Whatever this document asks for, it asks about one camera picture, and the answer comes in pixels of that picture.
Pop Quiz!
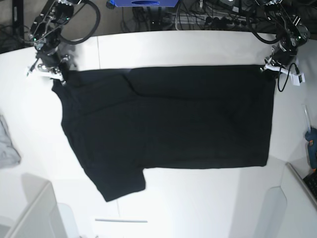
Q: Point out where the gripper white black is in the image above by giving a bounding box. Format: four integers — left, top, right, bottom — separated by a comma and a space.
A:
25, 49, 77, 86
260, 47, 305, 86

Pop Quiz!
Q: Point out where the black T-shirt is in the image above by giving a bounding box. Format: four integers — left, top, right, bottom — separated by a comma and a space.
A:
52, 65, 275, 202

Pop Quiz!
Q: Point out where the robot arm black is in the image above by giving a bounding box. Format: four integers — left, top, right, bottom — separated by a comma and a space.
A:
246, 0, 310, 92
26, 0, 101, 85

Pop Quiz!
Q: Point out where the clear glue stick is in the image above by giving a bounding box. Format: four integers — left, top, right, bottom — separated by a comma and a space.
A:
302, 104, 311, 133

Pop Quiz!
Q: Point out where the blue glue gun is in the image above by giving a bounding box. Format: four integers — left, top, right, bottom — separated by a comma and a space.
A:
305, 127, 317, 169

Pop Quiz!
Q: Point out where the blue box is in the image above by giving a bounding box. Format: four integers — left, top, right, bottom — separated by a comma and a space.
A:
106, 0, 179, 9

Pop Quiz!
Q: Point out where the grey cloth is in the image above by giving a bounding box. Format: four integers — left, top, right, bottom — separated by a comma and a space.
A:
0, 115, 21, 169

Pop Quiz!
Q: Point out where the black keyboard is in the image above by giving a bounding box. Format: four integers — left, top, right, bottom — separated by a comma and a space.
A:
304, 172, 317, 199

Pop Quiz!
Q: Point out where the white bin left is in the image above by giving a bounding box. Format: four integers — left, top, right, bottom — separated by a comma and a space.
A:
5, 180, 68, 238

